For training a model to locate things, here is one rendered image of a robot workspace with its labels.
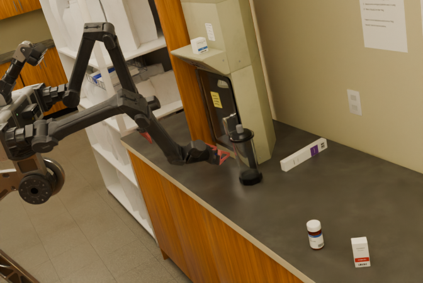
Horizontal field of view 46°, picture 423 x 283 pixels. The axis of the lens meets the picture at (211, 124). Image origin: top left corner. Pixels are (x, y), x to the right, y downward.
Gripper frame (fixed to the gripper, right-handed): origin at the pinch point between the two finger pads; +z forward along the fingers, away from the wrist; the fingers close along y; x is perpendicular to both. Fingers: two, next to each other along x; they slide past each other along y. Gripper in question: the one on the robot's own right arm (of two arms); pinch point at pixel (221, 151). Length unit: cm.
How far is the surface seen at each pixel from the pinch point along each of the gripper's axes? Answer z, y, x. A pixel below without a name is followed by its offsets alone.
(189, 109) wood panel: 3.6, 32.1, -11.8
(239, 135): -4.2, -16.0, -12.7
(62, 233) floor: -4, 188, 128
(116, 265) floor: 5, 111, 119
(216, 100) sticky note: 4.4, 11.8, -20.9
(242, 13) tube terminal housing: 5, -1, -62
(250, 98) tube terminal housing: 9.5, -5.5, -25.2
